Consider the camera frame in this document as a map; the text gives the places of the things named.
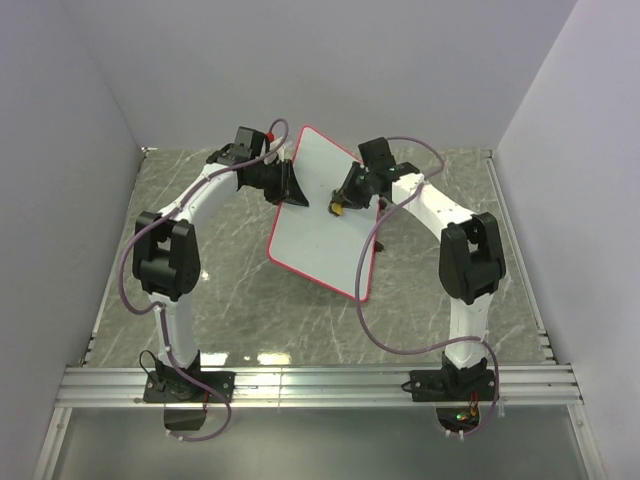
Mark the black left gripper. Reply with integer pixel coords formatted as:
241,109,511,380
248,160,310,211

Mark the yellow bone-shaped eraser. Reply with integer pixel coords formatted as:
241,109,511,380
328,202,344,217

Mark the red framed whiteboard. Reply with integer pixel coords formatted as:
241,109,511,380
267,125,379,299

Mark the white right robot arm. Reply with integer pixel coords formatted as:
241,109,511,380
328,137,506,402

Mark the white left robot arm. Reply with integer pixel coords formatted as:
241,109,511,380
121,127,309,403

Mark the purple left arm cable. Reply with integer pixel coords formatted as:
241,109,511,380
119,117,291,442

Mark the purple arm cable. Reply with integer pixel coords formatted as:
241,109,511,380
354,135,500,439
119,117,291,442

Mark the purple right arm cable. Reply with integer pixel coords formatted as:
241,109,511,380
354,135,500,439

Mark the aluminium mounting rail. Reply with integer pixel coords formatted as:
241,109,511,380
54,364,583,409

